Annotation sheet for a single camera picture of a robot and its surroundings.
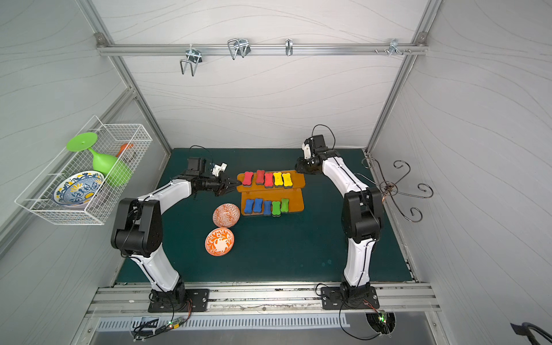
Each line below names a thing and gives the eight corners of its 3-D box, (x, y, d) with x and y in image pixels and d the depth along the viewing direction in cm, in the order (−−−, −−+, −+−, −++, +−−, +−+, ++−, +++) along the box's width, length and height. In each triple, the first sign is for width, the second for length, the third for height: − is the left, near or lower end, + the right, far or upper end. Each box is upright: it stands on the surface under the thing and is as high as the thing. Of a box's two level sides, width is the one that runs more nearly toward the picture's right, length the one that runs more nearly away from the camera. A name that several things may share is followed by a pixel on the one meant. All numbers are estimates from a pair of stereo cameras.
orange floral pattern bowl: (203, 256, 83) (201, 253, 81) (209, 230, 90) (207, 227, 88) (232, 256, 83) (230, 253, 81) (236, 230, 90) (234, 227, 88)
